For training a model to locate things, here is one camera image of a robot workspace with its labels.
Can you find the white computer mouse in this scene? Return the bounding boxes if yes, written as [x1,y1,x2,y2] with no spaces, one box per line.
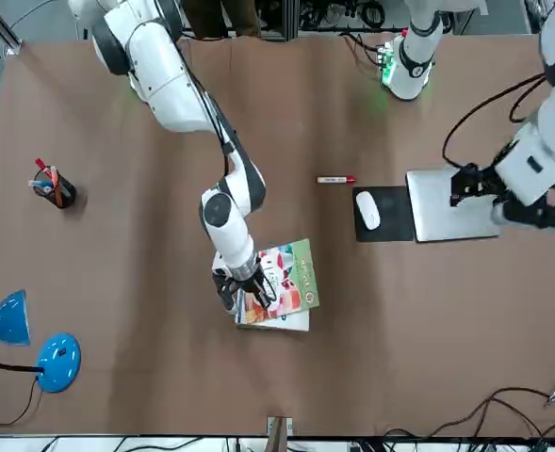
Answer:
[354,189,382,232]

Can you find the orange highlighter pen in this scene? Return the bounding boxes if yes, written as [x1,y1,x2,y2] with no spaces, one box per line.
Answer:
[47,164,65,208]

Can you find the black mouse pad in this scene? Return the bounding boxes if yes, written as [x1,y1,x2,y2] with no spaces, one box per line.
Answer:
[351,186,416,244]

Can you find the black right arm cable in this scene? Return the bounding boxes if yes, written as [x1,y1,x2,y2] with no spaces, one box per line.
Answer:
[177,46,238,176]

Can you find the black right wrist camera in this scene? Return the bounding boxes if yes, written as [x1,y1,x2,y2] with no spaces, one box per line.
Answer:
[212,270,239,315]

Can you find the white and blue book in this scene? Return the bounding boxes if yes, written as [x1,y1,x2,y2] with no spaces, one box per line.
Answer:
[235,308,311,332]

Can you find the aluminium profile post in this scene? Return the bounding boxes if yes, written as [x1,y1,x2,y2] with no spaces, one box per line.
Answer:
[266,415,293,452]

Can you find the blue desk lamp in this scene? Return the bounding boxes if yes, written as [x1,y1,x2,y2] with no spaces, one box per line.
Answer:
[0,289,83,394]

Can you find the person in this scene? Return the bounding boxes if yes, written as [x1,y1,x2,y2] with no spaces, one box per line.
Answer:
[182,0,262,41]

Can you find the black lamp cable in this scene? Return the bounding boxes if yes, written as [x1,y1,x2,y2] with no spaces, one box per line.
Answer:
[0,376,45,435]

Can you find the aluminium equipment rack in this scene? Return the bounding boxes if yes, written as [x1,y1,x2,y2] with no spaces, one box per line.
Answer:
[257,0,403,43]

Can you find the thin dark table cable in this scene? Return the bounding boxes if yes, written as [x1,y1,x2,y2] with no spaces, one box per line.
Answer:
[383,386,555,446]

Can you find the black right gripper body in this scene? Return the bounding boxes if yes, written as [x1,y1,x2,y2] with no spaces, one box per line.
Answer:
[232,267,267,298]

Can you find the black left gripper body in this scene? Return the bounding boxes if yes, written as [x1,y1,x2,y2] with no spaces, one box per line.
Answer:
[473,163,510,202]

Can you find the black pen holder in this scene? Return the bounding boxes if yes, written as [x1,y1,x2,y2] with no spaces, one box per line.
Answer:
[33,169,78,210]

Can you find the grey closed laptop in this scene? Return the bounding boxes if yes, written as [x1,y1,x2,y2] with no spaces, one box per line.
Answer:
[405,167,502,244]

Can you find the colourful green-edged book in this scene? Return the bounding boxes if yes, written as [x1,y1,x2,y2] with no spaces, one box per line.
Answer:
[234,238,321,326]

